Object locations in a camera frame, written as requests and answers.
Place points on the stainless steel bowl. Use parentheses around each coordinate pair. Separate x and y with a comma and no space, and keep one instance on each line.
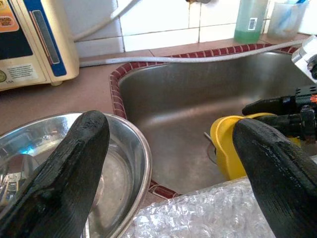
(123,158)

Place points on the metal fork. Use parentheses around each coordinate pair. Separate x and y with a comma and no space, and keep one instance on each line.
(207,136)

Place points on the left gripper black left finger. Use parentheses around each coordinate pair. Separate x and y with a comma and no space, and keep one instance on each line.
(67,173)

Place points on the cream blue water ionizer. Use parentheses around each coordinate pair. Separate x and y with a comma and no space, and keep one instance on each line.
(37,37)

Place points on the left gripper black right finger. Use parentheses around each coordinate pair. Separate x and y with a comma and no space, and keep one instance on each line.
(280,186)

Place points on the green dish soap bottle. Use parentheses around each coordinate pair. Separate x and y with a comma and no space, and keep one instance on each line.
(247,29)

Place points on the clear plastic cup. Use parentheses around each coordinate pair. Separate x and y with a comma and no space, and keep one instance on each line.
(275,27)

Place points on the clear bubble wrap sheet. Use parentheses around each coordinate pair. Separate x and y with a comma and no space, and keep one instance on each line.
(198,213)

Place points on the yellow plastic cup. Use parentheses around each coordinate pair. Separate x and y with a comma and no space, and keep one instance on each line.
(223,148)

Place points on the white wall tube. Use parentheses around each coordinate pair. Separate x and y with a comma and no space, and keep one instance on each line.
(99,27)

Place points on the blue white toothbrush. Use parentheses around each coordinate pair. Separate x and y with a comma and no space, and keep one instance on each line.
(284,19)

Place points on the grey wall faucet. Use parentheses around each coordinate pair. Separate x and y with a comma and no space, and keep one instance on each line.
(198,1)

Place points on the stainless steel sink basin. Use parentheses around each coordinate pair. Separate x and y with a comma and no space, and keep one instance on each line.
(185,99)

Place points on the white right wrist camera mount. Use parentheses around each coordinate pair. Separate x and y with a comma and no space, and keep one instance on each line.
(305,54)

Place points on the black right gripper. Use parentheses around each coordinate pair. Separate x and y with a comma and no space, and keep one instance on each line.
(308,106)

